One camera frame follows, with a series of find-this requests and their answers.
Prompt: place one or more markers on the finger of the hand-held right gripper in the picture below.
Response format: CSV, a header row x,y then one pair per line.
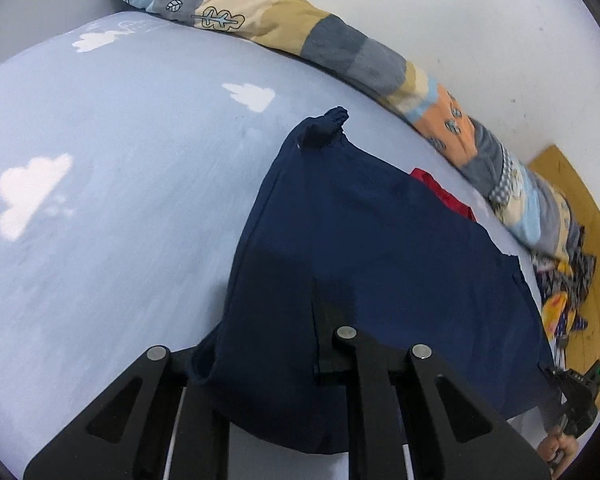
x,y
556,376

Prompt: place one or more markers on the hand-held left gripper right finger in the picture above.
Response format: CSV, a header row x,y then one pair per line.
x,y
365,365

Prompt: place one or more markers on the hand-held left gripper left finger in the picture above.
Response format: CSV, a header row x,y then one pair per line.
x,y
155,410

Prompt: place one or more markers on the navy blue jacket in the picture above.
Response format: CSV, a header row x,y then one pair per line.
x,y
380,260

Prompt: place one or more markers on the person's right hand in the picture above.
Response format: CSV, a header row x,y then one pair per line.
x,y
555,452

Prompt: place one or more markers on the yellow and navy patterned cloth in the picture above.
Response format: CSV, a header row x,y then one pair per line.
x,y
555,310

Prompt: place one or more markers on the light blue cloud bed sheet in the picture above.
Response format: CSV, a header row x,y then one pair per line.
x,y
105,260

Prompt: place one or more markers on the wooden headboard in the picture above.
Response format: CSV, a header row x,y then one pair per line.
x,y
590,220

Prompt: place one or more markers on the patchwork quilt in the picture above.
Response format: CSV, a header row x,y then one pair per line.
x,y
330,45

